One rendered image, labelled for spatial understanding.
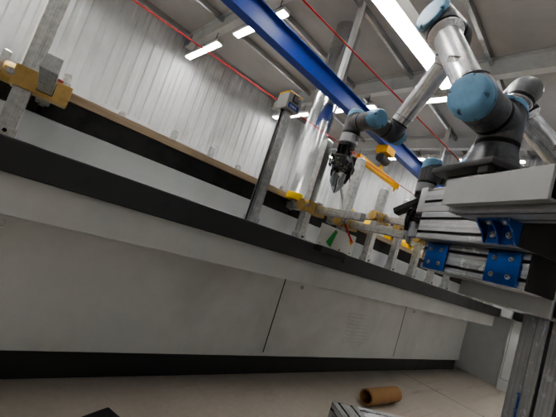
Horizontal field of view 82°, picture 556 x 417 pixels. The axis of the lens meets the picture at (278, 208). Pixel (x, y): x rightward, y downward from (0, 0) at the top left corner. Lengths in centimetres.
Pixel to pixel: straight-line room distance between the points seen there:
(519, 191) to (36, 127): 125
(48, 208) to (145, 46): 804
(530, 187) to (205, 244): 90
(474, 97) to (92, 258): 126
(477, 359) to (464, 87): 329
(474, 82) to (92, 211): 110
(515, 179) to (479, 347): 331
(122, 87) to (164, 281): 746
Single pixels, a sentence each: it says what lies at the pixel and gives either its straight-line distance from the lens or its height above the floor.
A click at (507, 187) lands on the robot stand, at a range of 81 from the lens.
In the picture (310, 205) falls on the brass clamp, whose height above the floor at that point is 85.
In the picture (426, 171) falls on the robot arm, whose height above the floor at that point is 111.
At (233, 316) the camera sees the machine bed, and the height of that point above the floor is 28.
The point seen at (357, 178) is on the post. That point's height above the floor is 106.
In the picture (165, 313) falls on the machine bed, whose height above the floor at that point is 26.
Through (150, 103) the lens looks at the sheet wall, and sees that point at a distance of 870.
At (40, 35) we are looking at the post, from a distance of 103.
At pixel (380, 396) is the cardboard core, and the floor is 6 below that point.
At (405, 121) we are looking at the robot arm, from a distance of 142.
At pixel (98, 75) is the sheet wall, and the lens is 847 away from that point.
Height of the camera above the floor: 66
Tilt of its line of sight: 6 degrees up
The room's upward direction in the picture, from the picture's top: 18 degrees clockwise
